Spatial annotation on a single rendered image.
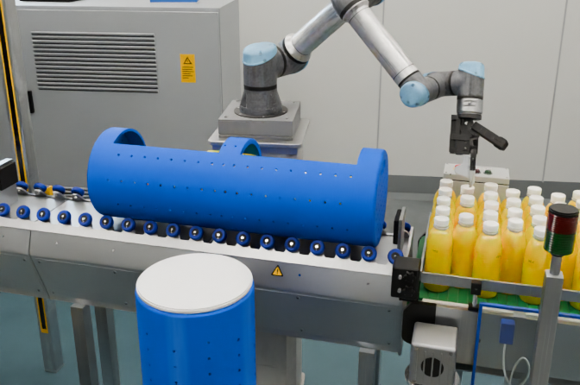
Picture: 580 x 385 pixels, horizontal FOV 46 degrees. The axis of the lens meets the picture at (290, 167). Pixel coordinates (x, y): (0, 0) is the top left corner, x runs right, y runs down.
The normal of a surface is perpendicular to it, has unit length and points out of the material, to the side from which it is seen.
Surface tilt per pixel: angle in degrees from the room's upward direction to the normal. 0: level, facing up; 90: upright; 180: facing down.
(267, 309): 110
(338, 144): 90
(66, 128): 90
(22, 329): 0
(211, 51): 90
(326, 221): 101
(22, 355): 0
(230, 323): 90
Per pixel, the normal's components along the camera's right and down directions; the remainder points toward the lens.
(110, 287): -0.26, 0.62
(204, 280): 0.00, -0.94
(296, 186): -0.23, -0.12
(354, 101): -0.12, 0.33
